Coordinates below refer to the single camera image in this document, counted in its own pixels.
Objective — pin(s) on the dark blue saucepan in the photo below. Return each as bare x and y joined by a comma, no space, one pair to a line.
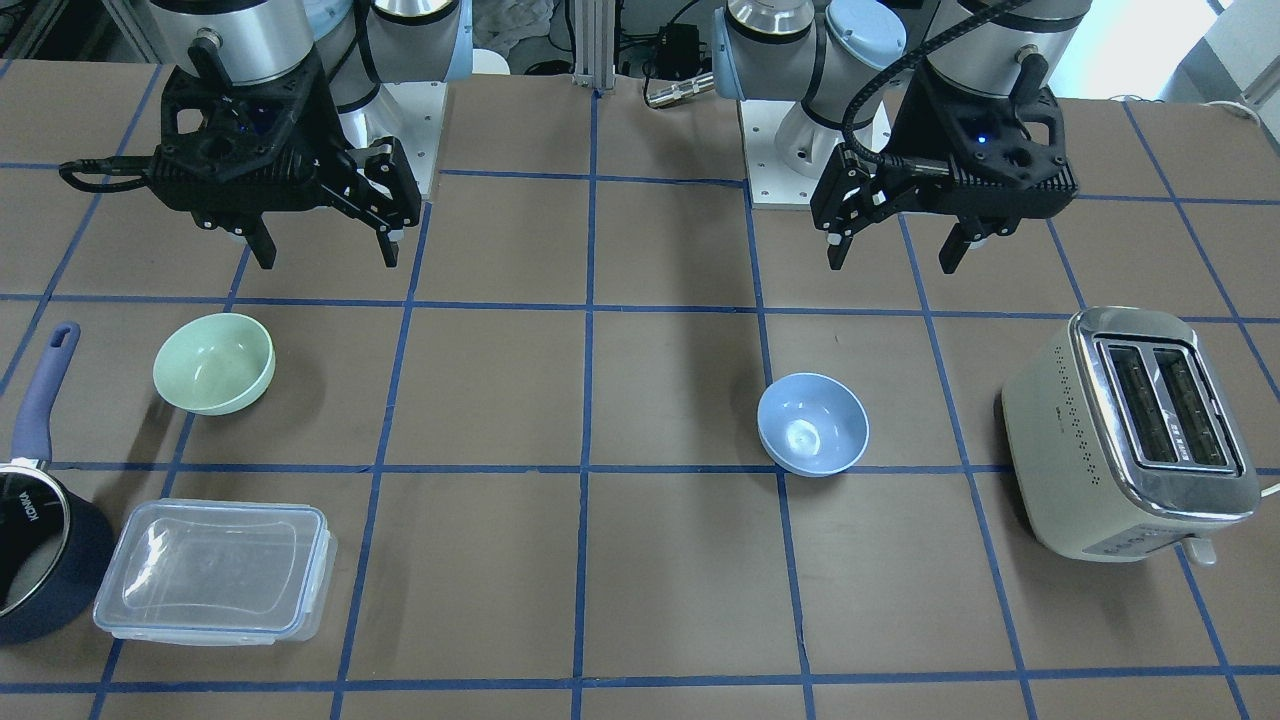
55,545

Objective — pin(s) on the silver metal connector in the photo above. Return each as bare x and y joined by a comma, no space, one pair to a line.
679,91

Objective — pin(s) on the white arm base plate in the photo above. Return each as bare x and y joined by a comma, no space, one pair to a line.
412,112
785,153

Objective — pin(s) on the clear plastic food container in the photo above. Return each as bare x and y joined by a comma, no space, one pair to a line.
218,573

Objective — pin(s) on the aluminium frame post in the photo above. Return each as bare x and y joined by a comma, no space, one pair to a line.
594,41

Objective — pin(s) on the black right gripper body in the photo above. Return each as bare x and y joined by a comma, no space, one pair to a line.
322,128

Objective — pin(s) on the cream toaster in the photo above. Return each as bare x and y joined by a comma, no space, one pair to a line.
1123,443

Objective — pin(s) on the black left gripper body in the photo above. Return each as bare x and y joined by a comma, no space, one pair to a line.
912,138

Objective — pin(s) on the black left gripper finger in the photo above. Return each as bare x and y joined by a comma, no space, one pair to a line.
953,250
844,202

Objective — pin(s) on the black power adapter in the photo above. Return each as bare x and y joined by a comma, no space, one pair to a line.
677,53

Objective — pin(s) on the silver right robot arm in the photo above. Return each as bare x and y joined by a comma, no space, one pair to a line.
363,45

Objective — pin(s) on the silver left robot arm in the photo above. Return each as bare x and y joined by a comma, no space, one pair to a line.
848,64

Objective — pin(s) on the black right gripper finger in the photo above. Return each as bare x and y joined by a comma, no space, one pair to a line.
261,244
386,194

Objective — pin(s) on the green bowl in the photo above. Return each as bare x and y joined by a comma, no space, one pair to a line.
215,365

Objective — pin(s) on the blue bowl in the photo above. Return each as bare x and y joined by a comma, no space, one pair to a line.
812,425

